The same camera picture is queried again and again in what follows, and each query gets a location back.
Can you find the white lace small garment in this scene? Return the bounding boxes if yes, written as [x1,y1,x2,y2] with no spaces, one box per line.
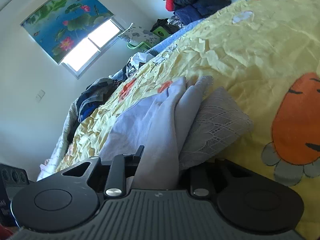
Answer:
[98,75,254,190]

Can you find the folded dark clothes stack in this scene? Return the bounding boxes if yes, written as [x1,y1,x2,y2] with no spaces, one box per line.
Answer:
[76,77,118,122]

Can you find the white quilted blanket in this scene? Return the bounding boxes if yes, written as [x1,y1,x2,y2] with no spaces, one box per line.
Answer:
[36,99,80,181]

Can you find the blue bed sheet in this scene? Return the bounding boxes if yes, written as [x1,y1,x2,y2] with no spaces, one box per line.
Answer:
[108,19,203,82]

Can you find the black white patterned garment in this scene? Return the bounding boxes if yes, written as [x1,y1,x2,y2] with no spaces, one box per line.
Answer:
[123,52,154,81]

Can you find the bright window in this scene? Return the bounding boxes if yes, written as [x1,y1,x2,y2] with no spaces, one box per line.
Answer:
[61,18,124,79]

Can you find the floral white pillow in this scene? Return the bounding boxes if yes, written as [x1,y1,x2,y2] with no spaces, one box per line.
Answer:
[118,23,161,47]

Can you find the green plastic chair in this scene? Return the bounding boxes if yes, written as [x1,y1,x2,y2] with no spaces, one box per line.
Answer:
[125,26,171,51]

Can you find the lotus print roller blind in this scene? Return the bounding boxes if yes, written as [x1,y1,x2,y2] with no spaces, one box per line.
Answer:
[21,0,113,64]

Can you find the navy blue jacket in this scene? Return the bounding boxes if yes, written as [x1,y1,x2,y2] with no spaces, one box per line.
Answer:
[173,0,231,25]

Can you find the yellow carrot print quilt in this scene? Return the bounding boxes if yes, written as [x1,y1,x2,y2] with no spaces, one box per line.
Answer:
[57,0,319,239]

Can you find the white wall switch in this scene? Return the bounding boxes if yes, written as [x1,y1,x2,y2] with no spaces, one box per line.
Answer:
[36,90,46,102]

